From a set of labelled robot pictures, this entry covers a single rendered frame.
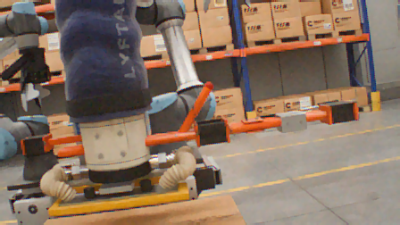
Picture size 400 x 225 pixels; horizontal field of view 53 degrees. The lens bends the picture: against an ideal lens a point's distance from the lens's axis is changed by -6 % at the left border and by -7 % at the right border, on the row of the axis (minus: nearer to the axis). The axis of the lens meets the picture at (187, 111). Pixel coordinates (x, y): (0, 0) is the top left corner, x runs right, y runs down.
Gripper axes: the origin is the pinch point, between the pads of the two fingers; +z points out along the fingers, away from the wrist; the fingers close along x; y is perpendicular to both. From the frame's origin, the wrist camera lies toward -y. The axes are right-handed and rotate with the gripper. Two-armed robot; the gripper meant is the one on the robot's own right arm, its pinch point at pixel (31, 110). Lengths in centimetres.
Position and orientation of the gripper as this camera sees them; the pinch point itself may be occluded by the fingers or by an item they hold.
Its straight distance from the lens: 143.8
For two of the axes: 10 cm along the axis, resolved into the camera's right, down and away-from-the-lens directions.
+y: 9.9, -1.4, 0.3
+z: 1.4, 9.9, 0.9
